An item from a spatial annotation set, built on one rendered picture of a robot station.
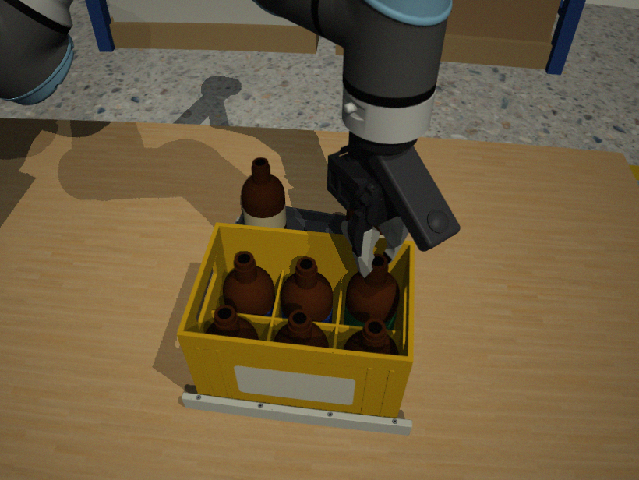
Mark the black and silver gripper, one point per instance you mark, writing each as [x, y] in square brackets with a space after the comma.
[353, 182]

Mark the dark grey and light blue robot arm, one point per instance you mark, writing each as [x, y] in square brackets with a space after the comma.
[392, 52]

